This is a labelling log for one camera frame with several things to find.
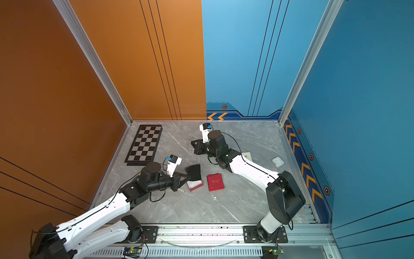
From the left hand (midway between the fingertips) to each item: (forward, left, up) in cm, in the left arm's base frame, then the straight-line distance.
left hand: (191, 176), depth 74 cm
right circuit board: (-27, -36, -17) cm, 48 cm away
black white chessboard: (+26, +34, -14) cm, 45 cm away
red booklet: (+4, -11, -16) cm, 20 cm away
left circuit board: (-28, +26, -19) cm, 42 cm away
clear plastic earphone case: (+17, -49, -16) cm, 54 cm away
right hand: (+16, +1, +6) cm, 17 cm away
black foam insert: (+2, -1, +1) cm, 3 cm away
